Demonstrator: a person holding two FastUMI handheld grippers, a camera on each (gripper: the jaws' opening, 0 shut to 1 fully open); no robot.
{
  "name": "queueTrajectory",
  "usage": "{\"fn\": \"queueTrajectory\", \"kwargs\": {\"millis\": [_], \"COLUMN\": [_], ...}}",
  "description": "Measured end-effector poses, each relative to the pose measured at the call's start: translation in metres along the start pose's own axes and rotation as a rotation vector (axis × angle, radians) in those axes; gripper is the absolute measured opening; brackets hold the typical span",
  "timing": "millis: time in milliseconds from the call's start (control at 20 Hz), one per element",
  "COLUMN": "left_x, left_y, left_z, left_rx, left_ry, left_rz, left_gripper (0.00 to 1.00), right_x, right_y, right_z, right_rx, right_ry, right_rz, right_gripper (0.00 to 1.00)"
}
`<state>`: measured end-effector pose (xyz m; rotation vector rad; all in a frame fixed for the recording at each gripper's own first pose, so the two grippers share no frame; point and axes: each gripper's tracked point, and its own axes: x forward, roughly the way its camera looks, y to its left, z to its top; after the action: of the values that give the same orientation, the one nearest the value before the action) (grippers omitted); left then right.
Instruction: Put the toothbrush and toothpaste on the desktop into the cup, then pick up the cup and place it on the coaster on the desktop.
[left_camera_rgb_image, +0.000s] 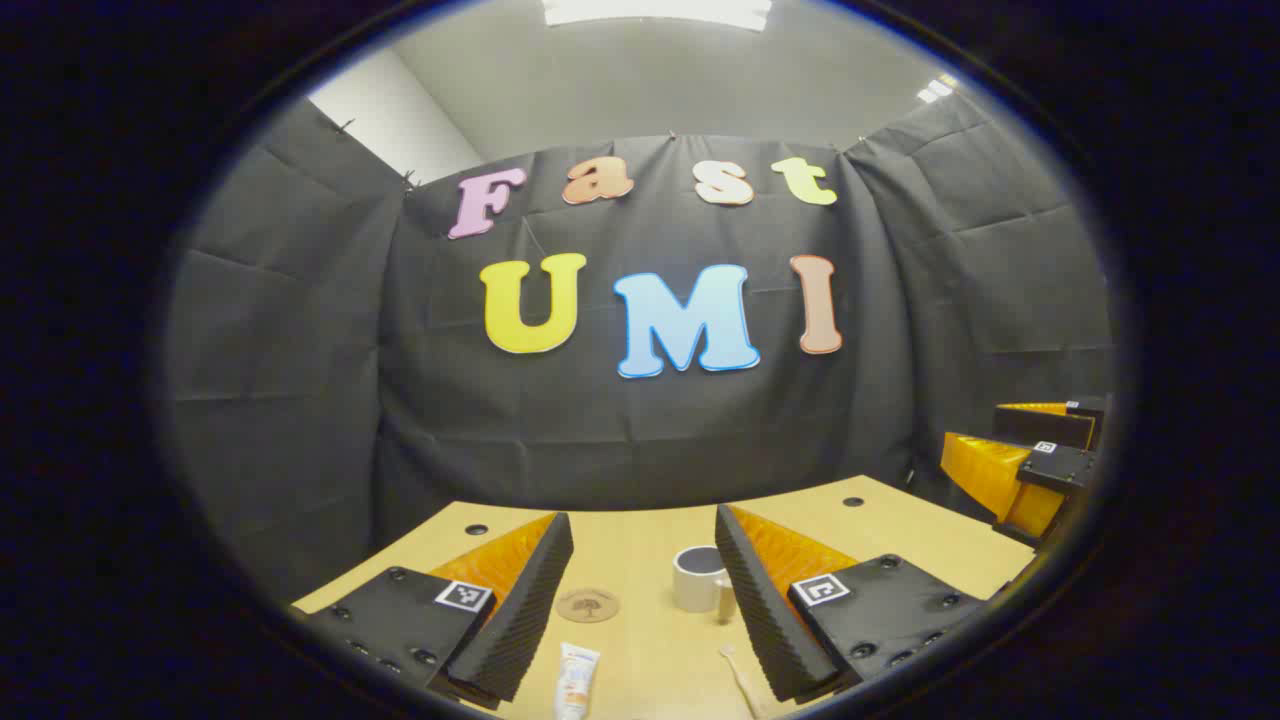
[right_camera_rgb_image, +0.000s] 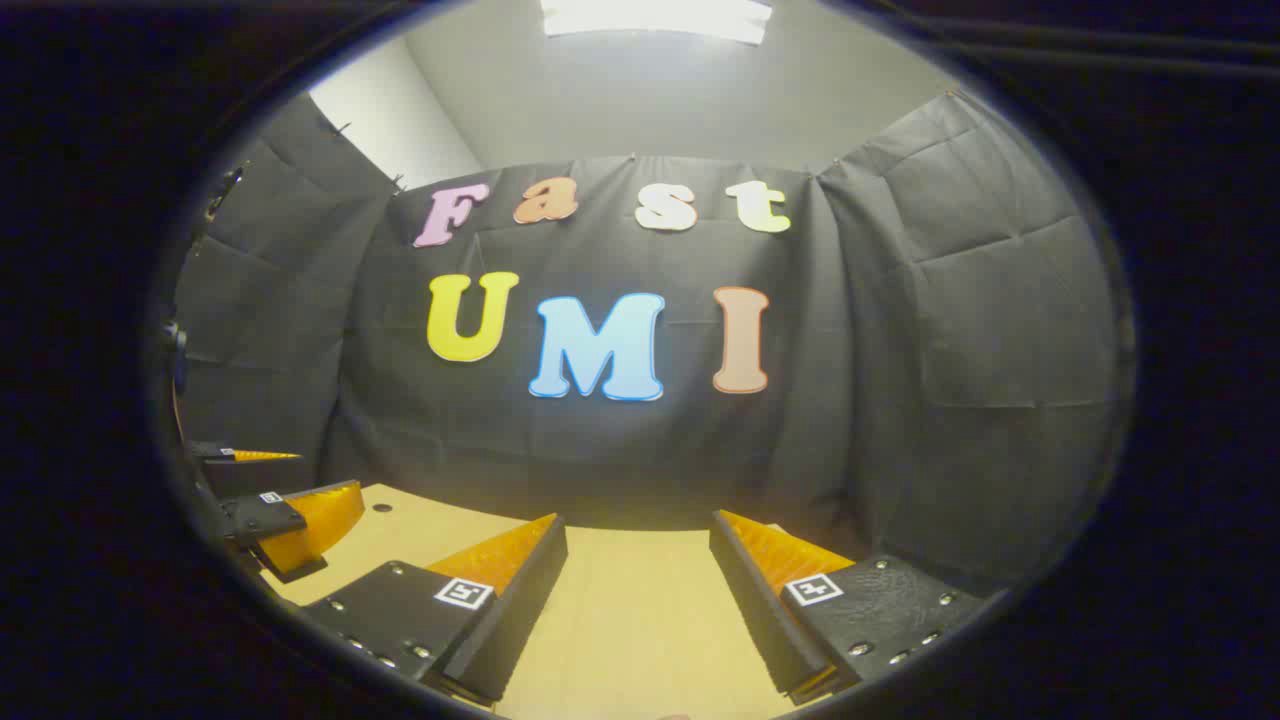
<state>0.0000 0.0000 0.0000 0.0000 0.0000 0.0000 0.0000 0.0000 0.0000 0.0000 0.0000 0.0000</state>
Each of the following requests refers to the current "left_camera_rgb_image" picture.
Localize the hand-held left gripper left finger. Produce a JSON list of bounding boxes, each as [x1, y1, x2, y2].
[[290, 512, 576, 713]]

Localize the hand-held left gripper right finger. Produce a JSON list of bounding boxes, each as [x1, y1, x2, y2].
[[714, 503, 991, 704]]

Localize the white cup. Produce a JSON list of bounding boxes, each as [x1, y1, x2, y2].
[[672, 545, 739, 625]]

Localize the beige toothbrush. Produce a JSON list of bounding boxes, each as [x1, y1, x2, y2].
[[719, 644, 767, 719]]

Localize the round brown coaster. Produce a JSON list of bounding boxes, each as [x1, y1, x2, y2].
[[556, 587, 621, 623]]

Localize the white toothpaste tube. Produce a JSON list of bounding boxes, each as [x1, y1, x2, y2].
[[553, 642, 602, 720]]

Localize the wooden desktop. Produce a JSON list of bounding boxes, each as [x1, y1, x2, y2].
[[290, 475, 1036, 720]]

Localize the black backdrop cloth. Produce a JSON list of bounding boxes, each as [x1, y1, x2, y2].
[[165, 95, 1116, 606]]

